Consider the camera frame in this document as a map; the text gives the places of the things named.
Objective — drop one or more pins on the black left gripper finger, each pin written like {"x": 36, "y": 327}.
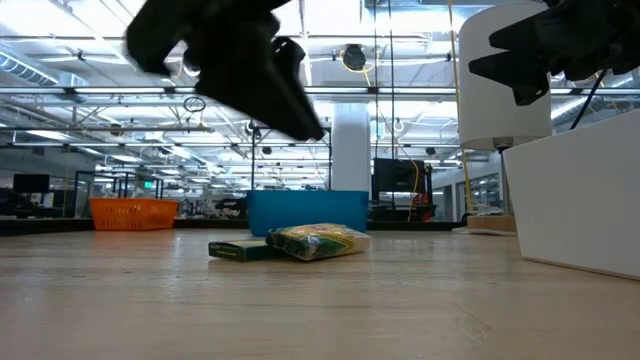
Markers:
{"x": 260, "y": 107}
{"x": 290, "y": 97}

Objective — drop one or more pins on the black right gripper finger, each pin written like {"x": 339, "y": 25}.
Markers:
{"x": 525, "y": 37}
{"x": 530, "y": 75}

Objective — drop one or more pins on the white building column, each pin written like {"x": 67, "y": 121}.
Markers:
{"x": 351, "y": 150}

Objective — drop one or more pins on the blue plastic tray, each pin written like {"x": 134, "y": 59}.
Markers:
{"x": 305, "y": 207}

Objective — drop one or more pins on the white plastic tray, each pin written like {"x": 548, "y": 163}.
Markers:
{"x": 575, "y": 200}

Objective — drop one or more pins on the yellow green Crayola crayon box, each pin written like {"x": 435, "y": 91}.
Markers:
{"x": 235, "y": 251}

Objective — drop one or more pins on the plastic-wrapped Crayola crayon pack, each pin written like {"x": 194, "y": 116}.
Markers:
{"x": 320, "y": 241}

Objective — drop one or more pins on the orange mesh plastic basket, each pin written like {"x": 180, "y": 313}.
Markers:
{"x": 132, "y": 214}

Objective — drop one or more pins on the black monitor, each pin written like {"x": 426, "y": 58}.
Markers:
{"x": 31, "y": 183}

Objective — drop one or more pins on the black metal rig frame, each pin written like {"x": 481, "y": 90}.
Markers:
{"x": 252, "y": 165}

